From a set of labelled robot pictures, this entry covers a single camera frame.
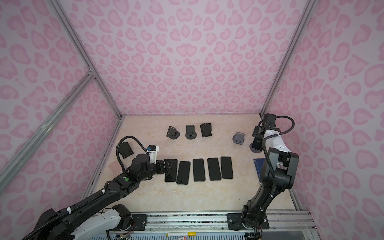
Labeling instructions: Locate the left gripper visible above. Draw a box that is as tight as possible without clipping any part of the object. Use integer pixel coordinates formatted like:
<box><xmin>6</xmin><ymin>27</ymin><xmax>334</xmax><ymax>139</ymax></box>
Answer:
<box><xmin>139</xmin><ymin>158</ymin><xmax>176</xmax><ymax>183</ymax></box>

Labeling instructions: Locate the black folding phone stand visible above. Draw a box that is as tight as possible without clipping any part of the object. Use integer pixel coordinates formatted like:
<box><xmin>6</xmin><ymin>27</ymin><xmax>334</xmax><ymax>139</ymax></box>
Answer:
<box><xmin>200</xmin><ymin>123</ymin><xmax>212</xmax><ymax>138</ymax></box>

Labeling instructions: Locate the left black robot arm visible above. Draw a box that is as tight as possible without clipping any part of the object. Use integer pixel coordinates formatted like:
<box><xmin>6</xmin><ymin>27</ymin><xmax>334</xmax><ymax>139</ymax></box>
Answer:
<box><xmin>23</xmin><ymin>154</ymin><xmax>175</xmax><ymax>240</ymax></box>

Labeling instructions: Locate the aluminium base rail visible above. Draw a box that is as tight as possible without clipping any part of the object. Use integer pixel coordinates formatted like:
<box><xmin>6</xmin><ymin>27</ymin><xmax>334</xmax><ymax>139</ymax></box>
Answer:
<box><xmin>55</xmin><ymin>209</ymin><xmax>319</xmax><ymax>240</ymax></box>

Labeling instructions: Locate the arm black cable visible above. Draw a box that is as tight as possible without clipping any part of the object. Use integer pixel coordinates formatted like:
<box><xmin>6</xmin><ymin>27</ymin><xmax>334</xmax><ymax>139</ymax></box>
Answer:
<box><xmin>261</xmin><ymin>115</ymin><xmax>296</xmax><ymax>193</ymax></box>
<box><xmin>116</xmin><ymin>135</ymin><xmax>148</xmax><ymax>173</ymax></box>

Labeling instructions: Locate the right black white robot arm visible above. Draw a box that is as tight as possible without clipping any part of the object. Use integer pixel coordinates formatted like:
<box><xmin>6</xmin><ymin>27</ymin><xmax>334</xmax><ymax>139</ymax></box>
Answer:
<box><xmin>241</xmin><ymin>114</ymin><xmax>299</xmax><ymax>230</ymax></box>

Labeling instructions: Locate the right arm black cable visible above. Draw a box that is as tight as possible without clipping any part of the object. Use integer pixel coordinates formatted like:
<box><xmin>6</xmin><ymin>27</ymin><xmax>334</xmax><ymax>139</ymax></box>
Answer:
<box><xmin>261</xmin><ymin>115</ymin><xmax>296</xmax><ymax>193</ymax></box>

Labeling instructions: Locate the black stand left side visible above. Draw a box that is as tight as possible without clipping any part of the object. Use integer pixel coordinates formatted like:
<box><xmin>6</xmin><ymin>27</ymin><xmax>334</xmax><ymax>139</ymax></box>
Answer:
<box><xmin>117</xmin><ymin>142</ymin><xmax>134</xmax><ymax>159</ymax></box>

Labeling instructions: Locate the blue book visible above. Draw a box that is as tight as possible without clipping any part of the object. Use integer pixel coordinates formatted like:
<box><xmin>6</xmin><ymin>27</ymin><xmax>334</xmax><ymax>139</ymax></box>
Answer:
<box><xmin>254</xmin><ymin>158</ymin><xmax>266</xmax><ymax>184</ymax></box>

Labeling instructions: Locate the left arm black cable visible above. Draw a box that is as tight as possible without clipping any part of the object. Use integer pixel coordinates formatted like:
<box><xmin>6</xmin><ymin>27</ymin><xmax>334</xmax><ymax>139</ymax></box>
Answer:
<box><xmin>116</xmin><ymin>135</ymin><xmax>148</xmax><ymax>173</ymax></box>

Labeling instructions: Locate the black phone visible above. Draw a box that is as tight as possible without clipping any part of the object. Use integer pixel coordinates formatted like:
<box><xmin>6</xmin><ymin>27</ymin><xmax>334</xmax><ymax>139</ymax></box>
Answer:
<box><xmin>207</xmin><ymin>158</ymin><xmax>222</xmax><ymax>181</ymax></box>
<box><xmin>193</xmin><ymin>159</ymin><xmax>206</xmax><ymax>182</ymax></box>
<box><xmin>177</xmin><ymin>161</ymin><xmax>191</xmax><ymax>185</ymax></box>
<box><xmin>221</xmin><ymin>157</ymin><xmax>234</xmax><ymax>179</ymax></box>
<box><xmin>165</xmin><ymin>175</ymin><xmax>177</xmax><ymax>182</ymax></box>
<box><xmin>252</xmin><ymin>137</ymin><xmax>263</xmax><ymax>150</ymax></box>

